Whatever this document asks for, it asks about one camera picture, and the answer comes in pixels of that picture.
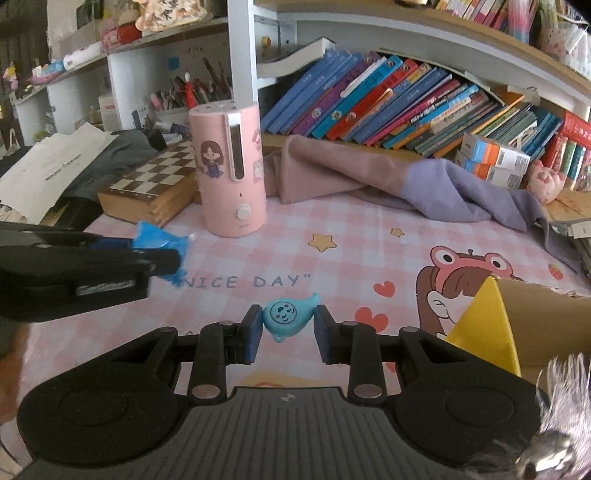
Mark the yellow cardboard box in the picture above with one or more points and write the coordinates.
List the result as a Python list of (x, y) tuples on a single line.
[(489, 332)]

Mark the pink checked tablecloth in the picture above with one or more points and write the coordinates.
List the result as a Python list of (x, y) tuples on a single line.
[(369, 258)]

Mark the bunch of pens and brushes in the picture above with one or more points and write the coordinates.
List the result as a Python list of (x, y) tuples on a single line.
[(203, 87)]

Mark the small blue plastic toy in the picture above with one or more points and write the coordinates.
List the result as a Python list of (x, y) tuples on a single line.
[(159, 237)]

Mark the dark grey cloth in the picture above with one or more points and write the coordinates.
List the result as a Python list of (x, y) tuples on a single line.
[(120, 152)]

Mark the pink tissue pack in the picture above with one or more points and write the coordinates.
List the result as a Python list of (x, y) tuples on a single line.
[(115, 34)]

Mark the white tissue pack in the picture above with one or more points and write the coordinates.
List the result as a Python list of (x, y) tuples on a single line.
[(83, 56)]

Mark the pink pig plush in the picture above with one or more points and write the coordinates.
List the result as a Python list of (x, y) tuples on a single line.
[(545, 182)]

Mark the purple cloth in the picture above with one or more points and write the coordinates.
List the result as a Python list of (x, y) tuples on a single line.
[(461, 194)]

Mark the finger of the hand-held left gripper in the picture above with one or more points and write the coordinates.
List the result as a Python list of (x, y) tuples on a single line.
[(55, 237), (69, 267)]

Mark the white open book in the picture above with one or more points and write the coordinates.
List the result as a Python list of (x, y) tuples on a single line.
[(295, 57)]

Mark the pile of papers and books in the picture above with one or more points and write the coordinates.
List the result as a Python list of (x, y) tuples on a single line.
[(572, 217)]

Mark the wooden chess box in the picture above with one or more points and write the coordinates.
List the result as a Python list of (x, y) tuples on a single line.
[(147, 184)]

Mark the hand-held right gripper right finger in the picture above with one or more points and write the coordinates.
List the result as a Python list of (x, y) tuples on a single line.
[(323, 334)]

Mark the light blue drop-shaped charm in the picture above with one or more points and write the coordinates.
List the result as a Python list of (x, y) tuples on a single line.
[(286, 316)]

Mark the stack of white papers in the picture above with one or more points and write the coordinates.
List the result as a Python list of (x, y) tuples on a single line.
[(46, 166)]

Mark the pink humidifier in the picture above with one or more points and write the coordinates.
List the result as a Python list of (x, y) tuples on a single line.
[(226, 184)]

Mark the orange blue white carton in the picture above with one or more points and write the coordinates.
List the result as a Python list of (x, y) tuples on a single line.
[(498, 154), (485, 177)]

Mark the pink cloth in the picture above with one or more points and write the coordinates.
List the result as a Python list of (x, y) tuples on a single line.
[(323, 170)]

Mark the long row of colourful books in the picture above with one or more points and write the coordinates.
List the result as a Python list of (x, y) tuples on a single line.
[(392, 101)]

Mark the grey fluffy pompom with bell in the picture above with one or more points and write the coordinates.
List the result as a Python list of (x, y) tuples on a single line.
[(563, 415)]

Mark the shelf row of thin books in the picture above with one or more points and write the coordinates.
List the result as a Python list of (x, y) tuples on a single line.
[(471, 9)]

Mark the red thick book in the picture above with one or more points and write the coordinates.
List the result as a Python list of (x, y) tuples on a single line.
[(577, 127)]

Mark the white wooden bookshelf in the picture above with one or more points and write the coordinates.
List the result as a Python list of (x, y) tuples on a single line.
[(240, 55)]

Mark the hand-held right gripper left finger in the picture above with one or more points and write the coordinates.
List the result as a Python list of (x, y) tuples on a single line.
[(253, 332)]

